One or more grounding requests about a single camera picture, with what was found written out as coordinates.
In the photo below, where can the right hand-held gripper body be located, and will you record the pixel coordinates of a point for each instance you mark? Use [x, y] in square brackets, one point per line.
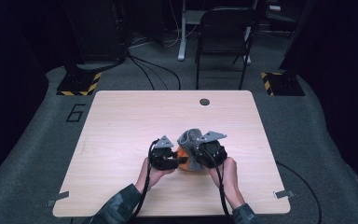
[213, 152]

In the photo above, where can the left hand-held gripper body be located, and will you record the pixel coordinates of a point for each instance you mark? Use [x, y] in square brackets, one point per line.
[161, 155]

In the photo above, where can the grey terry towel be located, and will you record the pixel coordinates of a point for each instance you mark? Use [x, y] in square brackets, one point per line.
[189, 138]

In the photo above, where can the person's right hand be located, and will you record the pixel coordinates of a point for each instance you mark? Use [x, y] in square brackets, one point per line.
[228, 177]

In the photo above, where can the round table grommet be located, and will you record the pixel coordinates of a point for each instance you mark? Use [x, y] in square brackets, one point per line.
[204, 101]

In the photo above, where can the grey tape strip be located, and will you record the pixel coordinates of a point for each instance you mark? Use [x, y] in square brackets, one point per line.
[284, 194]
[59, 197]

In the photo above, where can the hazard-striped stand base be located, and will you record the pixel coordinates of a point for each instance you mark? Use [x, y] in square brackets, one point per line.
[284, 84]
[77, 84]

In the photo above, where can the black folding chair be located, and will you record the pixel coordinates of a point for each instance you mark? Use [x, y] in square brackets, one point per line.
[223, 34]

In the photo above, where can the black cabinet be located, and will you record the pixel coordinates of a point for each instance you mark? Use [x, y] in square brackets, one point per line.
[99, 31]

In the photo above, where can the small white box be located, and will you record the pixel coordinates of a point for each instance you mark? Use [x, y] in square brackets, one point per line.
[274, 8]

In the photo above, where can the white desk frame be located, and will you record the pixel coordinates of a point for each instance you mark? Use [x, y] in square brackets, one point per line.
[182, 31]

